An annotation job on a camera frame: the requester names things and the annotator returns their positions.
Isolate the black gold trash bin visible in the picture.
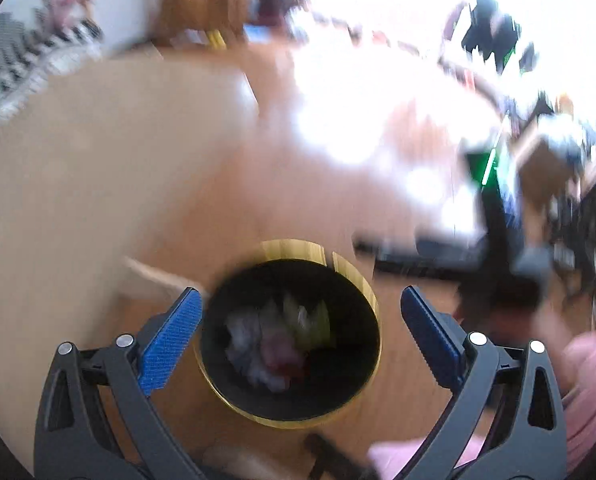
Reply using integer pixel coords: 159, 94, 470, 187
195, 238, 383, 429

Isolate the person right hand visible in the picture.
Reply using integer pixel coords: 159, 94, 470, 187
472, 300, 574, 352

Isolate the black white striped sofa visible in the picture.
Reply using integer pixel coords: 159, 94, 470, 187
0, 0, 104, 125

